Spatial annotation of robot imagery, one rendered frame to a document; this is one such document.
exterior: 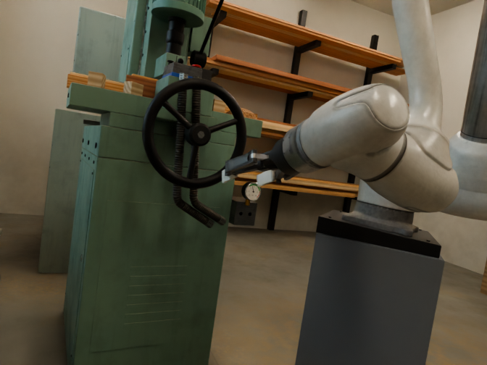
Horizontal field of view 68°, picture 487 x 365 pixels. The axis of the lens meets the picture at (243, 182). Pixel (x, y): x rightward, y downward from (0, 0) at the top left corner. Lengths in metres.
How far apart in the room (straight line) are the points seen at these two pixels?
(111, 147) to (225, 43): 2.92
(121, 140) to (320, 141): 0.68
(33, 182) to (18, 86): 0.80
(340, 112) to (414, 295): 0.57
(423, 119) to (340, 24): 3.98
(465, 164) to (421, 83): 0.30
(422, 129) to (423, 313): 0.49
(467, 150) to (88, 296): 1.06
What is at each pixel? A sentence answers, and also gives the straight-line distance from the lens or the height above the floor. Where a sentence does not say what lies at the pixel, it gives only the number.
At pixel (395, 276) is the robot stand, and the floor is 0.54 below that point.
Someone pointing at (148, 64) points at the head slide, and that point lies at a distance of 1.40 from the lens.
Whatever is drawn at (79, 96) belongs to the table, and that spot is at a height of 0.87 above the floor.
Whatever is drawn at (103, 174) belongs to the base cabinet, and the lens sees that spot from 1.11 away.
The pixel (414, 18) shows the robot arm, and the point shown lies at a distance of 0.76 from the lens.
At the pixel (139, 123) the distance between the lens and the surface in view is 1.12.
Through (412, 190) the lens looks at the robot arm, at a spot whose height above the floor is 0.76.
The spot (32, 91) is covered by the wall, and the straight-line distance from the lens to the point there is 3.62.
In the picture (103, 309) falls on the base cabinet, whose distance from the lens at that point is 1.22.
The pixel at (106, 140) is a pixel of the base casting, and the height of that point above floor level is 0.76.
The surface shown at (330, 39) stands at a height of 2.01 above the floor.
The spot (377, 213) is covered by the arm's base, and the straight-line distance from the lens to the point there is 1.02.
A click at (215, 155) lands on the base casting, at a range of 1.19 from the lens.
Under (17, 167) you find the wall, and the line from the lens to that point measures 3.63.
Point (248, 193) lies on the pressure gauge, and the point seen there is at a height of 0.65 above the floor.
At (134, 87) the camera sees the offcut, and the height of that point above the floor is 0.92.
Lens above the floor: 0.77
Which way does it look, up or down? 4 degrees down
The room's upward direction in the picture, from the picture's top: 8 degrees clockwise
